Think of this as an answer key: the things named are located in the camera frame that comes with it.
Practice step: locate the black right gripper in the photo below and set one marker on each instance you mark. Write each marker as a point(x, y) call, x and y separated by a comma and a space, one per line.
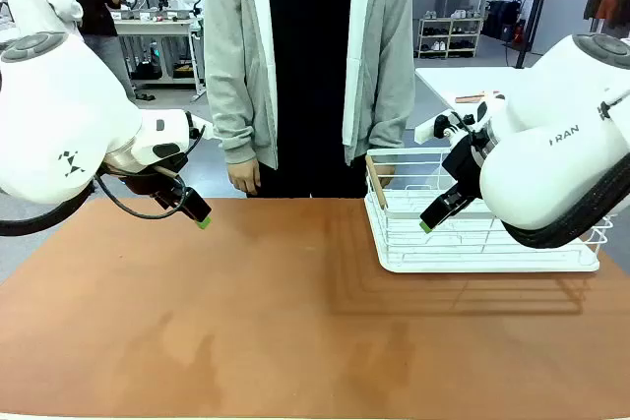
point(465, 164)

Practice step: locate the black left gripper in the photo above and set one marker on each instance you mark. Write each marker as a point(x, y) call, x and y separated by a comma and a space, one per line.
point(147, 184)

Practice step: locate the person left forearm gray sleeve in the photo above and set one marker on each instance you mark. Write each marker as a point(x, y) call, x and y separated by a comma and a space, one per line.
point(379, 110)

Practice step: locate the person right forearm gray sleeve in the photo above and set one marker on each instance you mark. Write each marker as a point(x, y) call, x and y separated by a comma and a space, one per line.
point(236, 110)

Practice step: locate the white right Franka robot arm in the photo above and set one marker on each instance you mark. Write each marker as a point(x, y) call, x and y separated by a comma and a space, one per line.
point(566, 95)

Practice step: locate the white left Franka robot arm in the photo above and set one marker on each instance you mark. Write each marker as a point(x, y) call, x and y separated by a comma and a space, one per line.
point(59, 110)

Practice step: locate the person right hand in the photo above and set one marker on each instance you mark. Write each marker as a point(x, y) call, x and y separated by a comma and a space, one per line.
point(244, 176)

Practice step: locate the person left hand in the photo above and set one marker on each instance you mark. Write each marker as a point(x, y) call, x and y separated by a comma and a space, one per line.
point(383, 171)

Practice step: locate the wooden piece on white table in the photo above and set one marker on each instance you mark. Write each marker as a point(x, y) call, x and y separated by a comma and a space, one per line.
point(475, 98)

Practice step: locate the white background table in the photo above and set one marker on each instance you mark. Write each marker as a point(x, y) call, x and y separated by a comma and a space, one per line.
point(458, 80)

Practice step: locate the black corrugated right arm sleeve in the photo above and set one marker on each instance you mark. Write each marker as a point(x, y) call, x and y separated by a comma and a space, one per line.
point(581, 223)

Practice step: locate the black corrugated arm sleeve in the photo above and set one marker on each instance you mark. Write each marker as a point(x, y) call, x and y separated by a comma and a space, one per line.
point(44, 221)
point(581, 223)

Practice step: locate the black corrugated left arm sleeve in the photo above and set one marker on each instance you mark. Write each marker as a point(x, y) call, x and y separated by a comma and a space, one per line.
point(44, 221)

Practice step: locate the shoe shelf with shoes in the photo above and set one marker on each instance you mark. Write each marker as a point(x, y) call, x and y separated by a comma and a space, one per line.
point(450, 36)

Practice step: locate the person torso in gray jacket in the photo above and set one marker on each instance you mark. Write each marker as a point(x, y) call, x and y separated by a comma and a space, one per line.
point(310, 71)

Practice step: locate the white background workbench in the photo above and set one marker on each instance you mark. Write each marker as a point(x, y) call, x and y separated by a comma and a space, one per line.
point(157, 26)

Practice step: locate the black equipment cases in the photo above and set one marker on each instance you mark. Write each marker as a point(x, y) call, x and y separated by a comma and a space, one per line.
point(503, 19)

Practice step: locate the black slanted stand pole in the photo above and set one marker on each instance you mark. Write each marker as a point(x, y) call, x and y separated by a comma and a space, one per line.
point(534, 12)

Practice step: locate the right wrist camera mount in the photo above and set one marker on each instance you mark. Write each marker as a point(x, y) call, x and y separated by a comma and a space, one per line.
point(428, 132)

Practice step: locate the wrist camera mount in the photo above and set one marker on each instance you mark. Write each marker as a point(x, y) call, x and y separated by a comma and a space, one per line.
point(203, 127)
point(428, 132)

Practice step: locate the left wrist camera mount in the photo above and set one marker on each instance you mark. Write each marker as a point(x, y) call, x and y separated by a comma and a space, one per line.
point(203, 127)

